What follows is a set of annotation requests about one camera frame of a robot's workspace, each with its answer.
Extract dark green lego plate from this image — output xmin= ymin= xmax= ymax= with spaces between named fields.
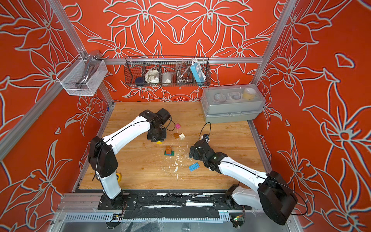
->
xmin=164 ymin=151 xmax=175 ymax=156

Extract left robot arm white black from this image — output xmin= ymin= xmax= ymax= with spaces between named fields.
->
xmin=88 ymin=108 xmax=171 ymax=200

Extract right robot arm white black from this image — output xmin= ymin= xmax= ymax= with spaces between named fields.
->
xmin=189 ymin=138 xmax=298 ymax=226

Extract light blue lego plate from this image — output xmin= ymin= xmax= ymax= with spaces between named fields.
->
xmin=188 ymin=162 xmax=200 ymax=172

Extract white crumpled bag in basket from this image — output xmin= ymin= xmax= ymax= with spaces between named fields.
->
xmin=145 ymin=69 xmax=160 ymax=84

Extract grey plastic storage box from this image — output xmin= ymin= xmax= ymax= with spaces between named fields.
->
xmin=201 ymin=84 xmax=266 ymax=124

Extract tape roll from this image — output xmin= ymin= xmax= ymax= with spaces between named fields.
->
xmin=116 ymin=173 xmax=122 ymax=183

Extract light blue box in basket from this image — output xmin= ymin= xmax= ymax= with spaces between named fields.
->
xmin=190 ymin=59 xmax=206 ymax=86

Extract metal tongs in bin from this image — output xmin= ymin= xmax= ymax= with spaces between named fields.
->
xmin=77 ymin=50 xmax=101 ymax=90

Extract black wire wall basket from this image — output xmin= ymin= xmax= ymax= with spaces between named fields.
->
xmin=124 ymin=56 xmax=211 ymax=87

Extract aluminium rear rail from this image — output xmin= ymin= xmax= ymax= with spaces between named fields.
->
xmin=103 ymin=57 xmax=263 ymax=65

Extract clear plastic wall bin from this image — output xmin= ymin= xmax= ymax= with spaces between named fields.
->
xmin=57 ymin=50 xmax=108 ymax=96

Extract aluminium frame post left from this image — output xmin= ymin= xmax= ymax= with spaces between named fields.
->
xmin=49 ymin=1 xmax=114 ymax=106

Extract aluminium frame post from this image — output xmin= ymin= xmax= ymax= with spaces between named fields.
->
xmin=49 ymin=1 xmax=114 ymax=106
xmin=250 ymin=0 xmax=297 ymax=85

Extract aluminium frame post right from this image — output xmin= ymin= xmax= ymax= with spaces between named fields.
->
xmin=250 ymin=0 xmax=297 ymax=85

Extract aluminium frame rail left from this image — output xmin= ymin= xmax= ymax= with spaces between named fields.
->
xmin=1 ymin=83 xmax=63 ymax=161

